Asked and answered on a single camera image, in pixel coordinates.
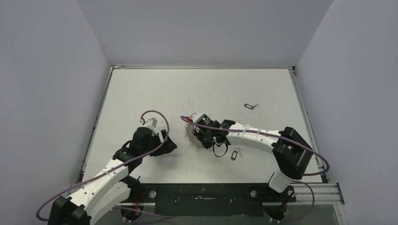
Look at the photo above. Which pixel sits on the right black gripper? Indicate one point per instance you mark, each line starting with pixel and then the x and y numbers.
pixel 199 136

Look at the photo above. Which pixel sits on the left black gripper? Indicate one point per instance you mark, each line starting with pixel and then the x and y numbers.
pixel 168 146

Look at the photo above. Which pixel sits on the grey key holder with rings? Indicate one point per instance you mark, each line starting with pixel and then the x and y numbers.
pixel 190 130

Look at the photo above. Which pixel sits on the key with black tag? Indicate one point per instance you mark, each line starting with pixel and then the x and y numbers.
pixel 251 107
pixel 236 153

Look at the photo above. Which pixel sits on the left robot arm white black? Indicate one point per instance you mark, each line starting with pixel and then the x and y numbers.
pixel 94 197

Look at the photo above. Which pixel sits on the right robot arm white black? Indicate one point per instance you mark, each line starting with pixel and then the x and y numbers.
pixel 291 151

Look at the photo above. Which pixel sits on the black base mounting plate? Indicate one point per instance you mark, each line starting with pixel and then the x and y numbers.
pixel 214 199

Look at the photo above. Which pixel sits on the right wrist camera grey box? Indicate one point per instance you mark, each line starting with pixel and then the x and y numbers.
pixel 196 116

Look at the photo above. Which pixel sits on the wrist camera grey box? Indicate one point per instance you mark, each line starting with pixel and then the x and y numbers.
pixel 151 124
pixel 196 116

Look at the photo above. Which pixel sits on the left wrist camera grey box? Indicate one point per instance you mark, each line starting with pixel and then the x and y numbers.
pixel 151 124

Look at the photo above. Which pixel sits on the aluminium table frame rail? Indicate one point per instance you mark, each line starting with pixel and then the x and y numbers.
pixel 325 192

